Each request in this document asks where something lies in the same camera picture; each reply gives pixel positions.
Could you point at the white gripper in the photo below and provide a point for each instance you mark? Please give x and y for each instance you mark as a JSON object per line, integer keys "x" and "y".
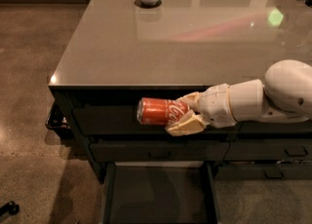
{"x": 215, "y": 105}

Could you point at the red coke can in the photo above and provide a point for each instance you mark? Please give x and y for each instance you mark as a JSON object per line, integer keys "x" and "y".
{"x": 160, "y": 112}

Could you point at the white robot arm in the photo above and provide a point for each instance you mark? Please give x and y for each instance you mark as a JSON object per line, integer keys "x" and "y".
{"x": 283, "y": 96}

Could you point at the bottom right drawer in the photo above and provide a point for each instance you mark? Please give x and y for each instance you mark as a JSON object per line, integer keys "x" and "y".
{"x": 264, "y": 171}

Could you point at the middle right drawer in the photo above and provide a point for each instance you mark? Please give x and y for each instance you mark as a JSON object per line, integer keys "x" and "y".
{"x": 270, "y": 149}

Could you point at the dark drawer cabinet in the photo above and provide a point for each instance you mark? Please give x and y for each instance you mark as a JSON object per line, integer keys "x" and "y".
{"x": 123, "y": 51}

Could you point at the middle left drawer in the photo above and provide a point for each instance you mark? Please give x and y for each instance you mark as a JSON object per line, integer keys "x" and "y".
{"x": 163, "y": 151}

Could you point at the open bottom left drawer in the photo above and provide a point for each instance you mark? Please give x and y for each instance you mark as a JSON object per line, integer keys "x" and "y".
{"x": 159, "y": 195}

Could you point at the top left drawer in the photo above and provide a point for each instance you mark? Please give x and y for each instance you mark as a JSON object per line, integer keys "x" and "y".
{"x": 120, "y": 119}

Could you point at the top right drawer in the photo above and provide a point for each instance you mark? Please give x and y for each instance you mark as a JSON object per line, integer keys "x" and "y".
{"x": 253, "y": 127}

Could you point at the black object on floor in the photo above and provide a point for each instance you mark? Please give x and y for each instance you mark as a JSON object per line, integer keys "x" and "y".
{"x": 9, "y": 208}

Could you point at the black side handle bar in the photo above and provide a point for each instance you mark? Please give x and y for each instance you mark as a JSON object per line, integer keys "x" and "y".
{"x": 56, "y": 121}

